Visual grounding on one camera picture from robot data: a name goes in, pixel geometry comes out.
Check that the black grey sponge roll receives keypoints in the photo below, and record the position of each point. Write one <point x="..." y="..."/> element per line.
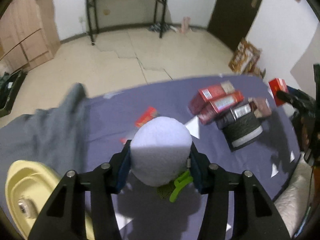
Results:
<point x="241" y="132"/>

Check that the white paper scrap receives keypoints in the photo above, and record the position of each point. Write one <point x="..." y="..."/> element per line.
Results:
<point x="193" y="127"/>

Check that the brown red box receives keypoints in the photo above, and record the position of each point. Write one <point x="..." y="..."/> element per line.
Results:
<point x="261" y="107"/>

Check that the red barcode cigarette box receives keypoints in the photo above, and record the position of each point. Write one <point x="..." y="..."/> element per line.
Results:
<point x="220" y="107"/>

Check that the red gold cigarette box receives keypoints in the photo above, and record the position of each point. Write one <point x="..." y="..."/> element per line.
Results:
<point x="207" y="93"/>

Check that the dark green crate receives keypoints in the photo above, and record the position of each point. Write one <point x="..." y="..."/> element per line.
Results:
<point x="10" y="92"/>

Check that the printed cardboard snack box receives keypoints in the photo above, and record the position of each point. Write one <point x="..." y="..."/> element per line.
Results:
<point x="245" y="56"/>

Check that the pale yellow plastic basin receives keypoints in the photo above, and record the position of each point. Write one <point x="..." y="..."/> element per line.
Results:
<point x="22" y="177"/>

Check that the dark grey cloth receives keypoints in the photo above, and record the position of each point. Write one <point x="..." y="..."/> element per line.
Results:
<point x="50" y="130"/>

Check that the silver red cigarette box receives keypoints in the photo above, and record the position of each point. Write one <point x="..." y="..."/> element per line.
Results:
<point x="237" y="112"/>

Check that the wooden wardrobe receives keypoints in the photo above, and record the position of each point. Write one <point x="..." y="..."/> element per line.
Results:
<point x="25" y="30"/>

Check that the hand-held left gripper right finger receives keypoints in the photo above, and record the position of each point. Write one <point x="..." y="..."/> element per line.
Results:
<point x="196" y="177"/>

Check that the small metal tin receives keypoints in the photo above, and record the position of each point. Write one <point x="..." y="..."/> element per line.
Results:
<point x="25" y="205"/>

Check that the white quilt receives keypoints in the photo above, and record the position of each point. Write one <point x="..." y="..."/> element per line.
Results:
<point x="295" y="200"/>

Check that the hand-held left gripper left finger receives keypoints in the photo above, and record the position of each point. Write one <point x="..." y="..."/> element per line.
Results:
<point x="124" y="171"/>

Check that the dark door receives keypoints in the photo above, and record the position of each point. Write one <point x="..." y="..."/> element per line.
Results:
<point x="235" y="10"/>

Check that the pair of slippers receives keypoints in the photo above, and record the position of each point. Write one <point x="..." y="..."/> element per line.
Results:
<point x="160" y="27"/>

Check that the small red packet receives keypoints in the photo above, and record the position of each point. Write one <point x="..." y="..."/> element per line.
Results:
<point x="147" y="116"/>

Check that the pink bag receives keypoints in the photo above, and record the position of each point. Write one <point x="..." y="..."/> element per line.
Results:
<point x="185" y="25"/>

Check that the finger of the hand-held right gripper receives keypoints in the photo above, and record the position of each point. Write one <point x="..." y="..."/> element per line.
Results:
<point x="298" y="98"/>

